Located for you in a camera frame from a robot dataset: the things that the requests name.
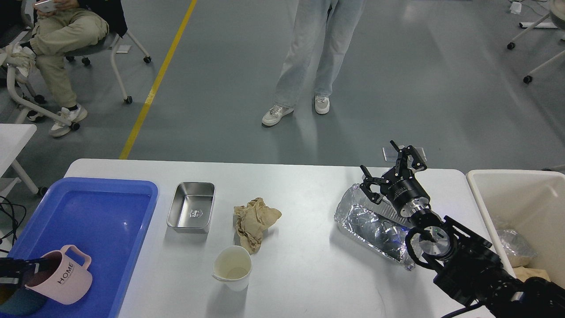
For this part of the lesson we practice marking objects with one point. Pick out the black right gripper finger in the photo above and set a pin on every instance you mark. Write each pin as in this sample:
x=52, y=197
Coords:
x=408, y=162
x=368, y=181

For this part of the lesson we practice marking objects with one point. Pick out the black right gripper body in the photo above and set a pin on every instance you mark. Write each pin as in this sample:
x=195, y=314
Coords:
x=405, y=193

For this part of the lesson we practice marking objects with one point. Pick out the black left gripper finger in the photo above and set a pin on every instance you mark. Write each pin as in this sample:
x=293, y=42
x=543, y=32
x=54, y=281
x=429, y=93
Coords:
x=17, y=266

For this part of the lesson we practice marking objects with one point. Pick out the pink mug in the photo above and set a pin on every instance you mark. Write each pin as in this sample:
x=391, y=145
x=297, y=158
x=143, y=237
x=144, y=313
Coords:
x=66, y=278

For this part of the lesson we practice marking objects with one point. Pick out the stainless steel rectangular tray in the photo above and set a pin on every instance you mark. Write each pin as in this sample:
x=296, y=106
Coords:
x=191, y=208

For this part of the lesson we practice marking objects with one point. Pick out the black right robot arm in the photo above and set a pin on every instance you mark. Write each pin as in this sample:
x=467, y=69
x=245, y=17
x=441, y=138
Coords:
x=466, y=268

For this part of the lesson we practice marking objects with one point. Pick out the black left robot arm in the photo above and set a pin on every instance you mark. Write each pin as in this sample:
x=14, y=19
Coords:
x=8, y=210

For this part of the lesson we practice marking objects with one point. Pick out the clear floor plate right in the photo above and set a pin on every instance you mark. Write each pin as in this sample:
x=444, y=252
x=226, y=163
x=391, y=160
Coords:
x=421, y=153

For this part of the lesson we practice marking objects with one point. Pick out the clear floor plate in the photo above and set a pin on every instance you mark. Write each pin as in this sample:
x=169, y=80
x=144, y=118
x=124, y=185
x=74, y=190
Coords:
x=390, y=154
x=421, y=153

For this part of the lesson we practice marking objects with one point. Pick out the clear floor plate left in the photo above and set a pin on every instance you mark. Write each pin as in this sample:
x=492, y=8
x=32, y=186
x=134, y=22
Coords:
x=390, y=154

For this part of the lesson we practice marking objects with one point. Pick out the dark teal cup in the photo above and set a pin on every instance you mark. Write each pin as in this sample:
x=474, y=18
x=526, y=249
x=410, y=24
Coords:
x=21, y=302

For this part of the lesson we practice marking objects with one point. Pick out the aluminium foil container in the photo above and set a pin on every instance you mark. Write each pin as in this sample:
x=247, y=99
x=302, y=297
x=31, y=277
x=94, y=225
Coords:
x=376, y=227

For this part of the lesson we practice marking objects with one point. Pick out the blue plastic tray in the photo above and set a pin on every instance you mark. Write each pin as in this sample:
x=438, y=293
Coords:
x=107, y=219

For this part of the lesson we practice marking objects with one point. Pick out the crumpled brown paper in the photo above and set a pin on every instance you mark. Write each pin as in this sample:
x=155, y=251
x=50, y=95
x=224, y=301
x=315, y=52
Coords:
x=252, y=220

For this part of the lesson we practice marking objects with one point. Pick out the white plastic bin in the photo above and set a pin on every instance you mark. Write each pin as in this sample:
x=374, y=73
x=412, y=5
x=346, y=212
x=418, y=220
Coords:
x=532, y=202

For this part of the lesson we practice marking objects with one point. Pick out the crumpled plastic bag in bin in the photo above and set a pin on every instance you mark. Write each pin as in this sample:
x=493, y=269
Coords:
x=516, y=248

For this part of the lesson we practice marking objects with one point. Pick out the white side table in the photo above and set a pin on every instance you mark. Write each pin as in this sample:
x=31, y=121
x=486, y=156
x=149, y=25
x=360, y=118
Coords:
x=13, y=138

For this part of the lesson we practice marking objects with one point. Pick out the brown paper in bin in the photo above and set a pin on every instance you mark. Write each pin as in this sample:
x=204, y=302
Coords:
x=524, y=273

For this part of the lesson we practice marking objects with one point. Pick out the white paper cup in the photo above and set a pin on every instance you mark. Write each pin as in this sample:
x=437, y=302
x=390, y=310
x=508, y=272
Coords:
x=233, y=267

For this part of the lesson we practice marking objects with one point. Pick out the standing person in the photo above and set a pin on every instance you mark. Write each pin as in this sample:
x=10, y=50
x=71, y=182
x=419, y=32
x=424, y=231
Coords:
x=337, y=20

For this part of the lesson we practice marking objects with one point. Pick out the seated person khaki trousers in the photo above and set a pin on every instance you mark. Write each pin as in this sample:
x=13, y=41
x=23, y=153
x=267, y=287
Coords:
x=73, y=25

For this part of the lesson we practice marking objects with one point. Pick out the white office chair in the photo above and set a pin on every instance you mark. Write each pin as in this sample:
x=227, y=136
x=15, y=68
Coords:
x=111, y=42

